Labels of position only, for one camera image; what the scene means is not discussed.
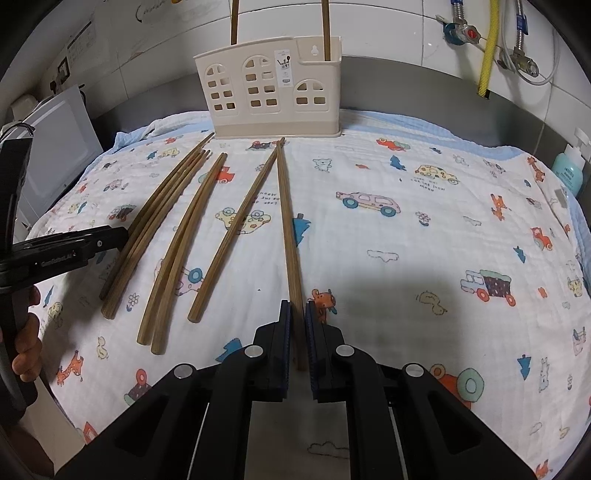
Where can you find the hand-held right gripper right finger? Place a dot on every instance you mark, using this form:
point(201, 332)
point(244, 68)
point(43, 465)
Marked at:
point(310, 332)

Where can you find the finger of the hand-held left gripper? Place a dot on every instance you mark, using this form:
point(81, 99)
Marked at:
point(108, 236)

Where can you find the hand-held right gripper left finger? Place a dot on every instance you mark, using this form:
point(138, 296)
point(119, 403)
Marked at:
point(286, 332)

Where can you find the beige plastic chopstick holder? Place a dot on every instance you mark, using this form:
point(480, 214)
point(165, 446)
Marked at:
point(240, 115)

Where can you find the person's left hand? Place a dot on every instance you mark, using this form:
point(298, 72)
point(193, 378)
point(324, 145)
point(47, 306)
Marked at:
point(28, 341)

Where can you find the white microwave oven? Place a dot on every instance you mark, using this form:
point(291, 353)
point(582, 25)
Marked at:
point(55, 138)

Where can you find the white appliance behind microwave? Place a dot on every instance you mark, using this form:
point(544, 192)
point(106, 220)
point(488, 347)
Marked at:
point(23, 105)

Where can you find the white cartoon printed blanket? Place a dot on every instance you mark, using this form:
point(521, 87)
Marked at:
point(415, 277)

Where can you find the teal soap pump bottle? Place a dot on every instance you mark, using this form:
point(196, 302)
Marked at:
point(570, 170)

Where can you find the metal pipe valve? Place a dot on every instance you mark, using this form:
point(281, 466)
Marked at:
point(524, 63)

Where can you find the wall power socket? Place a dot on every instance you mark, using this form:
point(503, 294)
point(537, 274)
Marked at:
point(62, 70)

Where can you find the white wall label sticker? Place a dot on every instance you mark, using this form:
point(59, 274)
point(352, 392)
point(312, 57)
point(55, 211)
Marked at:
point(77, 46)

